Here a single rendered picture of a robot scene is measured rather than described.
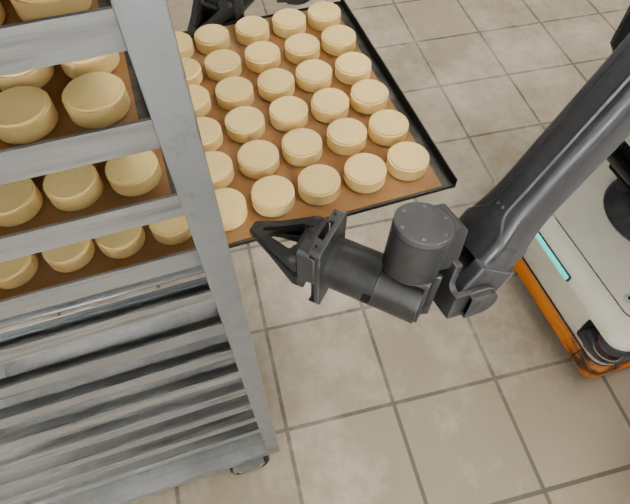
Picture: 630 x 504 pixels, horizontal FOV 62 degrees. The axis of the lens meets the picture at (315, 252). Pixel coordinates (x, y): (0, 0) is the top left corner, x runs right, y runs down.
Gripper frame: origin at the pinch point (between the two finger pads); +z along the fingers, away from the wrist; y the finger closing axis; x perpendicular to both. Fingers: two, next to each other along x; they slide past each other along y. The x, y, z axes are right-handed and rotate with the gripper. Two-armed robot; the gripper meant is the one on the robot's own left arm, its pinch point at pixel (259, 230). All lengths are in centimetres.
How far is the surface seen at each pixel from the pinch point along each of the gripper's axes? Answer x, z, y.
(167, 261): -8.8, 5.8, -1.7
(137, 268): -11.0, 8.0, -1.8
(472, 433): 24, -43, 95
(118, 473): -26, 26, 73
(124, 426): -20, 19, 43
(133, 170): -5.8, 9.3, -10.9
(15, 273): -17.0, 18.8, -1.8
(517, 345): 54, -47, 94
